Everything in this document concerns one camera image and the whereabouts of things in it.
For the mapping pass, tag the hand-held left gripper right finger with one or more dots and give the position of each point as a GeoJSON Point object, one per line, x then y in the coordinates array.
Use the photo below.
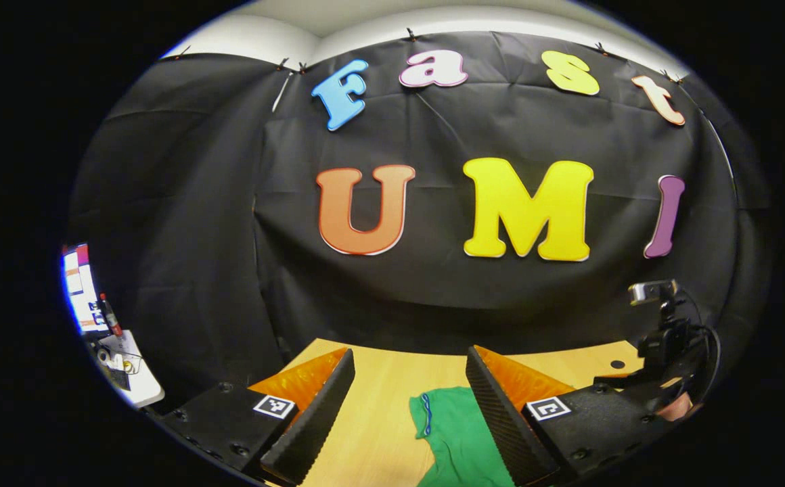
{"type": "Point", "coordinates": [507, 426]}

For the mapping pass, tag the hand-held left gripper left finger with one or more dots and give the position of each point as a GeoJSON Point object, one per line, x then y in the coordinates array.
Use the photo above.
{"type": "Point", "coordinates": [318, 426]}

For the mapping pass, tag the green T-shirt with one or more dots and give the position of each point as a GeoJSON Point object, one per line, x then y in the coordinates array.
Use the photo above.
{"type": "Point", "coordinates": [460, 439]}

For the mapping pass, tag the black backdrop cloth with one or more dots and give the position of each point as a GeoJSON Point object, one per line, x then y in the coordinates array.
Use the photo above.
{"type": "Point", "coordinates": [433, 297]}

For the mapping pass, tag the white side table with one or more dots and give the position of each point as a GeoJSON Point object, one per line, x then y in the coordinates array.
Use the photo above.
{"type": "Point", "coordinates": [142, 385]}

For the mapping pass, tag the red capped bottle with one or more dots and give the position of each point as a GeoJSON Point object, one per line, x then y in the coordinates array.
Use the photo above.
{"type": "Point", "coordinates": [111, 319]}

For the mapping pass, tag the computer monitor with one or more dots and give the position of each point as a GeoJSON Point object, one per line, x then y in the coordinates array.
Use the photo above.
{"type": "Point", "coordinates": [81, 291]}

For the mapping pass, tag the row of black backdrop clips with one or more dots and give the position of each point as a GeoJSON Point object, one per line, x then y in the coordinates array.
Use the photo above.
{"type": "Point", "coordinates": [411, 34]}

